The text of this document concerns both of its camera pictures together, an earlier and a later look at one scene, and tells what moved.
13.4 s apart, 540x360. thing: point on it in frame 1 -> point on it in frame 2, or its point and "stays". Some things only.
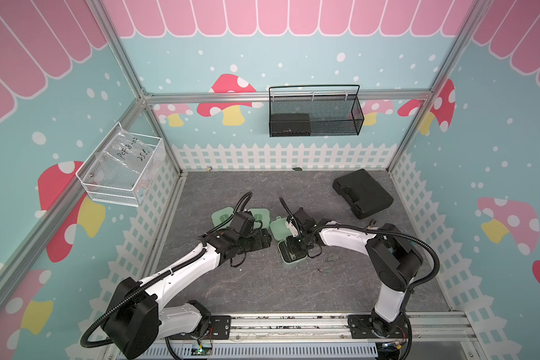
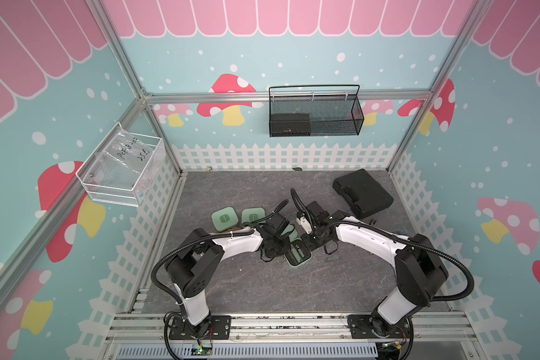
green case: [289, 250] stays
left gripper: [258, 244] -> [283, 252]
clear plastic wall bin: [123, 169] stays
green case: [220, 215] stays
